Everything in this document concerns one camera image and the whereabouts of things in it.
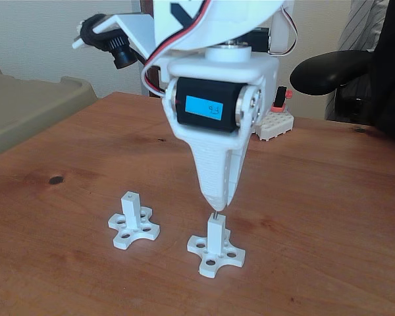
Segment black orange table clamp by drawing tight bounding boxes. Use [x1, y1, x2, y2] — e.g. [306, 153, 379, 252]
[271, 86, 294, 113]

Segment black office chair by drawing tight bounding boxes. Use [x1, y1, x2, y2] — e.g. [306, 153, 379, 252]
[288, 49, 378, 126]

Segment beige plastic tub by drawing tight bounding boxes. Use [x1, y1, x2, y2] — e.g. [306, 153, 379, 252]
[0, 64, 99, 161]

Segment white post stand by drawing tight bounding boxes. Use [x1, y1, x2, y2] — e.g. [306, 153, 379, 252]
[186, 213, 247, 278]
[107, 192, 161, 250]

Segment red white black servo cable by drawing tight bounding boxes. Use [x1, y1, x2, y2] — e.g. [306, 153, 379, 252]
[141, 0, 218, 98]
[279, 6, 300, 55]

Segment black camera on white bracket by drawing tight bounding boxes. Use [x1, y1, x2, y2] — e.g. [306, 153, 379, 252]
[72, 13, 155, 70]

